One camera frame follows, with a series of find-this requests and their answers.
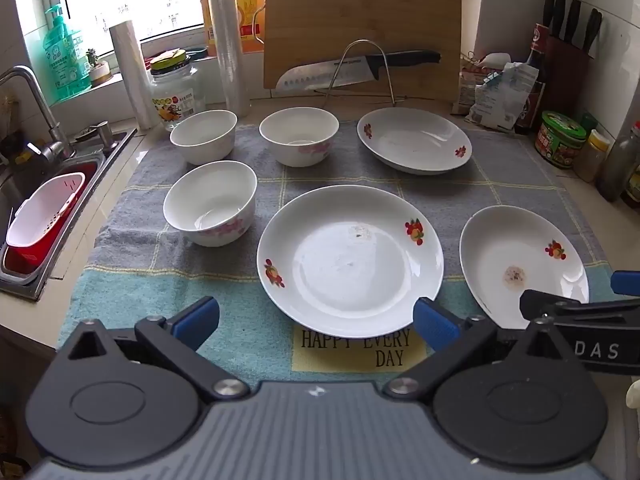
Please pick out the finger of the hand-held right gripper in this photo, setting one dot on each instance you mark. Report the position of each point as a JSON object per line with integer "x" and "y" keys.
{"x": 626, "y": 281}
{"x": 537, "y": 302}

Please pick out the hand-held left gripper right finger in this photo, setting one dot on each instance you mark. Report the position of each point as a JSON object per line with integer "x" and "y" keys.
{"x": 435, "y": 322}

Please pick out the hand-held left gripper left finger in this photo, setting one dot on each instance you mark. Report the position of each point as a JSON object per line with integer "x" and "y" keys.
{"x": 197, "y": 317}

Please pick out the white fruit print plate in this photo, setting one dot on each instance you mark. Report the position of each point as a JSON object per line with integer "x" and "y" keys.
{"x": 515, "y": 260}
{"x": 350, "y": 260}
{"x": 414, "y": 140}

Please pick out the white floral bowl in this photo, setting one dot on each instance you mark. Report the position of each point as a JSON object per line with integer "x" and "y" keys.
{"x": 210, "y": 200}
{"x": 203, "y": 132}
{"x": 299, "y": 130}

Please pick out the grey blue checked towel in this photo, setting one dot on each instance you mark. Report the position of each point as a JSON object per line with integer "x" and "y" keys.
{"x": 130, "y": 270}

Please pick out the dark glass bottle right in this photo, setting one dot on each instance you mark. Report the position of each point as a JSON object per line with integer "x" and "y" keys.
{"x": 620, "y": 165}

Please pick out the small yellow lidded jar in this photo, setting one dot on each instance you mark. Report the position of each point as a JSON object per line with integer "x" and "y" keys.
{"x": 592, "y": 155}

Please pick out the red plastic basin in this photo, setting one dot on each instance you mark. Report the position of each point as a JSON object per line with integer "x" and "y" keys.
{"x": 30, "y": 260}

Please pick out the stainless steel sink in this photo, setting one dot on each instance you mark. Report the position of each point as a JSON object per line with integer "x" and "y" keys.
{"x": 20, "y": 287}

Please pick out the white plastic colander basket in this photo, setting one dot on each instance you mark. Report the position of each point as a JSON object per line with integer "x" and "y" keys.
{"x": 45, "y": 210}

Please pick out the steel soap dispenser pump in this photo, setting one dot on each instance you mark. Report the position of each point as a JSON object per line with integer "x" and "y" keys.
{"x": 105, "y": 132}

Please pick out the white blue printed bag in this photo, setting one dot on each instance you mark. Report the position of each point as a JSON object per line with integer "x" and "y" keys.
{"x": 500, "y": 97}

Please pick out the dark wooden knife block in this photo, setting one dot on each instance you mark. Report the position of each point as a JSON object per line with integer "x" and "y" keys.
{"x": 567, "y": 75}

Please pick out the dark soy sauce bottle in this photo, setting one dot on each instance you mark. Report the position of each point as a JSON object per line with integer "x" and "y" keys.
{"x": 535, "y": 85}

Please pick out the glass jar with yellow lid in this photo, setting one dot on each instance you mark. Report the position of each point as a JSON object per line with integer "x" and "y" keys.
{"x": 172, "y": 95}

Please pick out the short plastic wrap roll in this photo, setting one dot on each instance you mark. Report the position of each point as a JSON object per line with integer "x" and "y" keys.
{"x": 134, "y": 75}

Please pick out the teal oval dish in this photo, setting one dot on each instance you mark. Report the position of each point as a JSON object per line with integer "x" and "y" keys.
{"x": 197, "y": 50}

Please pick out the steel kitchen faucet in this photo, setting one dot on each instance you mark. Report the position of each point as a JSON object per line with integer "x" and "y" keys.
{"x": 35, "y": 105}

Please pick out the small potted plant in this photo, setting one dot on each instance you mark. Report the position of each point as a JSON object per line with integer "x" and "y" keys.
{"x": 97, "y": 67}

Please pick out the tall plastic wrap roll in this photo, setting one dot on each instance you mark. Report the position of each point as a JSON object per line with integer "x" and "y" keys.
{"x": 227, "y": 40}

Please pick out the green dish soap bottle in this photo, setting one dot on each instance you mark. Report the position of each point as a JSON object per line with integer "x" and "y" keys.
{"x": 62, "y": 55}

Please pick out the orange cooking oil jug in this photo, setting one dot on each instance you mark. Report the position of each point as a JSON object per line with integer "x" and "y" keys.
{"x": 250, "y": 15}

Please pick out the bamboo cutting board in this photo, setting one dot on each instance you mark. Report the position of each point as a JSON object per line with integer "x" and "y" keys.
{"x": 360, "y": 20}

